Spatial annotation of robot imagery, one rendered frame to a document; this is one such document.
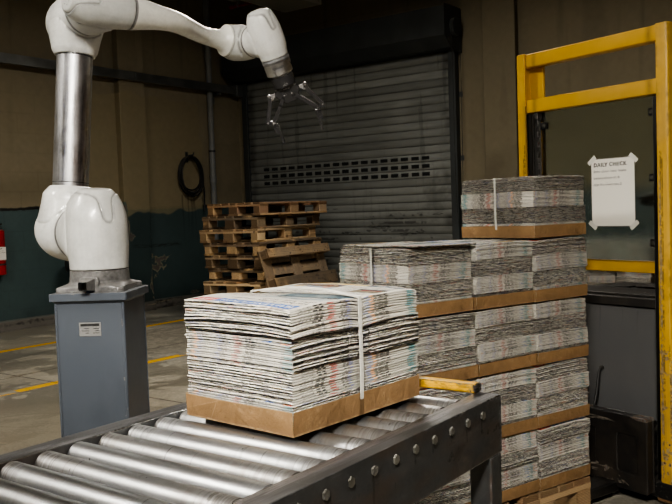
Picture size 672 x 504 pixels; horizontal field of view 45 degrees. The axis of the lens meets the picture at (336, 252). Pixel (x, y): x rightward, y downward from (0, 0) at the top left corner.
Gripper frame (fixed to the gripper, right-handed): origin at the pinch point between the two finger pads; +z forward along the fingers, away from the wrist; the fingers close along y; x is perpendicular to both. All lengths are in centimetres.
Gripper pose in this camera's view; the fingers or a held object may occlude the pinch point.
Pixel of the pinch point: (302, 132)
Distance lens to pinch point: 273.4
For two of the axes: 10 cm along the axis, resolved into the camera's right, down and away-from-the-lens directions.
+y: 9.4, -3.3, -0.5
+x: -0.8, -3.7, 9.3
